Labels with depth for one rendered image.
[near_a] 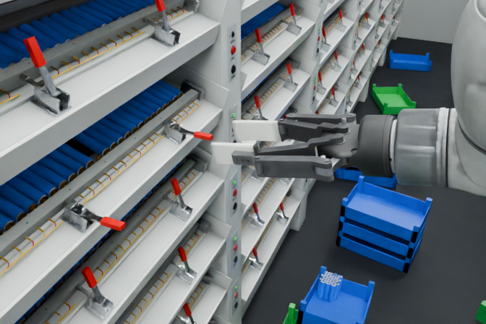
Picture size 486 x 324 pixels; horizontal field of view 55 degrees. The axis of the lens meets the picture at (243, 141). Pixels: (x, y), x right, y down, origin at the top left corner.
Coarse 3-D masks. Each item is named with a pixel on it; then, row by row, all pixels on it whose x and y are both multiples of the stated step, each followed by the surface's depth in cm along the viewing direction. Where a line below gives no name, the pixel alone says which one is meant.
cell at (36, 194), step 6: (12, 180) 68; (18, 180) 68; (12, 186) 68; (18, 186) 68; (24, 186) 68; (30, 186) 68; (24, 192) 67; (30, 192) 67; (36, 192) 67; (42, 192) 68; (30, 198) 67; (36, 198) 67
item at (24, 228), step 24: (192, 96) 97; (168, 120) 90; (120, 144) 80; (144, 144) 83; (96, 168) 74; (72, 192) 69; (96, 192) 72; (48, 216) 66; (0, 240) 60; (24, 240) 63
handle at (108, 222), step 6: (84, 210) 66; (84, 216) 66; (90, 216) 66; (96, 216) 66; (102, 222) 65; (108, 222) 65; (114, 222) 65; (120, 222) 65; (114, 228) 64; (120, 228) 64
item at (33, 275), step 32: (224, 96) 99; (192, 128) 93; (160, 160) 83; (128, 192) 75; (64, 224) 67; (96, 224) 69; (32, 256) 62; (64, 256) 63; (0, 288) 57; (32, 288) 59; (0, 320) 55
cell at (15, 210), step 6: (0, 198) 65; (0, 204) 64; (6, 204) 64; (12, 204) 65; (0, 210) 64; (6, 210) 64; (12, 210) 64; (18, 210) 64; (12, 216) 64; (18, 216) 64
